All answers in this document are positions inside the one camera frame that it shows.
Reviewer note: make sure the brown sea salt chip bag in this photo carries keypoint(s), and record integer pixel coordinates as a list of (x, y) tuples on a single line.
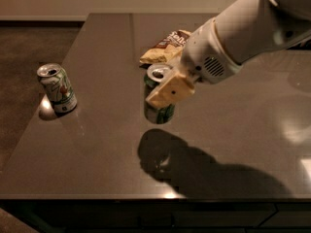
[(167, 48)]

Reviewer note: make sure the green soda can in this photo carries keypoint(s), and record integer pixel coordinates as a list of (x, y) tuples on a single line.
[(154, 75)]

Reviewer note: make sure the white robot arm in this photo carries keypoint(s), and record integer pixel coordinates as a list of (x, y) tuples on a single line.
[(248, 28)]

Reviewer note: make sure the white green 7up can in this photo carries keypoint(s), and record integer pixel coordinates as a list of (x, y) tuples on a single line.
[(58, 88)]

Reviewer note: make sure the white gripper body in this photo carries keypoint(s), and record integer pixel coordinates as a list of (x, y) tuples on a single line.
[(203, 53)]

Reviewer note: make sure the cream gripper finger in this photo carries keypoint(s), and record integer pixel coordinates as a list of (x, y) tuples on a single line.
[(172, 89), (172, 65)]

